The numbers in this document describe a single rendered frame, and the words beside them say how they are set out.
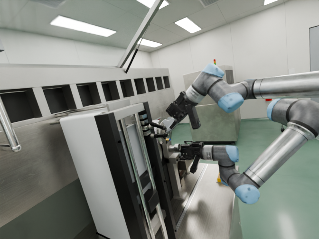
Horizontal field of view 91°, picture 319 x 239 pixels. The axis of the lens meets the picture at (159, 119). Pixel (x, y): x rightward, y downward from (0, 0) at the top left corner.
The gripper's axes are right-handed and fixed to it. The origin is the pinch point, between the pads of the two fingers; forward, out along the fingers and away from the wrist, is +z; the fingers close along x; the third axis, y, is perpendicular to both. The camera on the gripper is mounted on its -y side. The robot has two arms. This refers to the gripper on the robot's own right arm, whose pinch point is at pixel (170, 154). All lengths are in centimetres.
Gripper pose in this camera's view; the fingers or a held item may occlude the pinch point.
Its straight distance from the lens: 92.4
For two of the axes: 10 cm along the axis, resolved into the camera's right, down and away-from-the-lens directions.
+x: -4.9, 2.7, -8.3
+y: -2.1, -9.6, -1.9
